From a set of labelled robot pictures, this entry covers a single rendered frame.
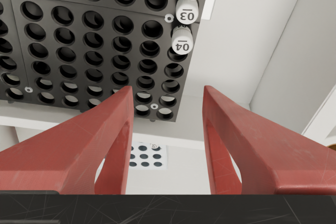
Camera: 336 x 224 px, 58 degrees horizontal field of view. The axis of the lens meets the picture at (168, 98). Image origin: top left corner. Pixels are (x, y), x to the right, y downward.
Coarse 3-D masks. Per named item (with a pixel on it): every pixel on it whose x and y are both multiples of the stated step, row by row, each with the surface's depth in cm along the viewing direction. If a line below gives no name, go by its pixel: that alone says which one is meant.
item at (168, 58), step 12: (204, 0) 17; (168, 24) 18; (180, 24) 18; (192, 24) 18; (168, 36) 19; (192, 36) 19; (168, 48) 19; (192, 48) 19; (168, 60) 20; (180, 60) 20; (168, 72) 21; (180, 72) 21; (180, 84) 21; (156, 96) 22; (180, 96) 22; (168, 108) 23; (168, 120) 24
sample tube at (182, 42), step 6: (174, 30) 18; (180, 30) 17; (186, 30) 18; (174, 36) 17; (180, 36) 17; (186, 36) 17; (174, 42) 17; (180, 42) 17; (186, 42) 17; (192, 42) 17; (174, 48) 17; (180, 48) 17; (186, 48) 17
